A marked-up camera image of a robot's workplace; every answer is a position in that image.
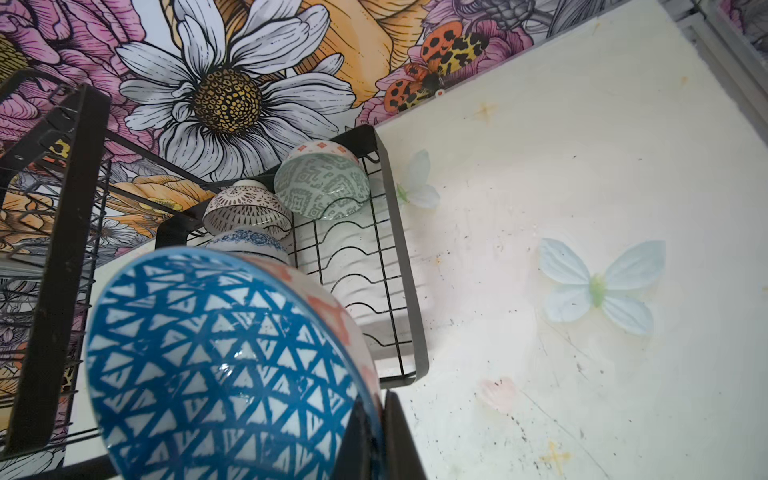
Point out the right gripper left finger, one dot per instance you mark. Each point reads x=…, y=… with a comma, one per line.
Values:
x=354, y=459

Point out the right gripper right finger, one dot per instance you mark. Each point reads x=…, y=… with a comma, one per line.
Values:
x=402, y=458

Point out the dark blue patterned bowl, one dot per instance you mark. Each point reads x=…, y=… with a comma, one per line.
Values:
x=208, y=365

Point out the blue floral bowl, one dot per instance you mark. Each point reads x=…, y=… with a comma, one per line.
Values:
x=249, y=240

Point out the maroon patterned white bowl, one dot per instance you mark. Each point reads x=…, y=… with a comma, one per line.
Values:
x=247, y=203

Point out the green patterned bowl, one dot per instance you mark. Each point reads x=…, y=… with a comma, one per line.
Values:
x=322, y=180

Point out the black wire dish rack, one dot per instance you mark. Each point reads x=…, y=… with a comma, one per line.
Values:
x=46, y=280

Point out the aluminium wall corner profile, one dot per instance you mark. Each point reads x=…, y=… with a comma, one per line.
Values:
x=731, y=38

